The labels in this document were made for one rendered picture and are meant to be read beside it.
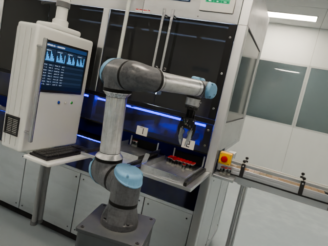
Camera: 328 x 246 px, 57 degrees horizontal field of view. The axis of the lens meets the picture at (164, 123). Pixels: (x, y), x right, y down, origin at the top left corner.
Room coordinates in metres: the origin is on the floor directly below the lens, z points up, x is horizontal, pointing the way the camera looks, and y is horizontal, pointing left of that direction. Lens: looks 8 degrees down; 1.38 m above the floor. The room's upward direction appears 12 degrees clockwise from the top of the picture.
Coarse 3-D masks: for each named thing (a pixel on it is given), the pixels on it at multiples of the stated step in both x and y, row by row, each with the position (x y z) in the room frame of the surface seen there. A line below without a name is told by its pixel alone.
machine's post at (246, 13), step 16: (240, 16) 1.87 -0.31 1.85; (240, 32) 1.86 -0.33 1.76; (240, 48) 1.86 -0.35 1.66; (224, 96) 1.87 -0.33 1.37; (224, 112) 1.86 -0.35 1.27; (224, 128) 1.90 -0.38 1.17; (208, 160) 1.87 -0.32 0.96; (208, 176) 1.86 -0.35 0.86; (208, 192) 1.89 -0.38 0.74; (192, 224) 1.87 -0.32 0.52; (192, 240) 1.86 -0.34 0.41
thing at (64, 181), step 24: (0, 144) 2.50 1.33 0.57; (0, 168) 2.49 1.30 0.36; (24, 168) 2.40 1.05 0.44; (72, 168) 2.23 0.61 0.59; (0, 192) 2.48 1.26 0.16; (24, 192) 2.38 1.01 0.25; (48, 192) 2.30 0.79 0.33; (72, 192) 2.22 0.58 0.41; (96, 192) 2.14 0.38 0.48; (216, 192) 2.22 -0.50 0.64; (48, 216) 2.28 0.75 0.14; (72, 216) 2.20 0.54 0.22; (168, 216) 1.93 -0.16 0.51; (216, 216) 2.53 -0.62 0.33; (168, 240) 1.92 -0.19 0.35
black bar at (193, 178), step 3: (204, 168) 1.86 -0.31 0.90; (201, 171) 1.77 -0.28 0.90; (204, 171) 1.83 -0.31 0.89; (195, 174) 1.69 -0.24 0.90; (198, 174) 1.70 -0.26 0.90; (201, 174) 1.77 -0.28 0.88; (192, 177) 1.62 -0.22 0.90; (195, 177) 1.64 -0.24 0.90; (186, 180) 1.54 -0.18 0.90; (189, 180) 1.55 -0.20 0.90; (192, 180) 1.60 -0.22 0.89; (186, 183) 1.50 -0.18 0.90; (189, 183) 1.55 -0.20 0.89
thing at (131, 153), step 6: (126, 144) 2.14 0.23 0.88; (120, 150) 1.93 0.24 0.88; (126, 150) 1.97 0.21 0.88; (132, 150) 2.00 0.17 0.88; (138, 150) 2.04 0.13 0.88; (144, 150) 2.08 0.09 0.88; (156, 150) 2.01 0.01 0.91; (126, 156) 1.78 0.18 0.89; (132, 156) 1.77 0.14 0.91; (138, 156) 1.76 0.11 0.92
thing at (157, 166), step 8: (152, 160) 1.75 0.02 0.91; (160, 160) 1.87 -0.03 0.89; (144, 168) 1.61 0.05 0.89; (152, 168) 1.59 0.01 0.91; (160, 168) 1.72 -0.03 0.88; (168, 168) 1.75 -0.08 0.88; (176, 168) 1.79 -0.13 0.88; (200, 168) 1.80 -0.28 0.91; (160, 176) 1.57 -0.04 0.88; (168, 176) 1.56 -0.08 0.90; (176, 176) 1.54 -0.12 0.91; (184, 176) 1.66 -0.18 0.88
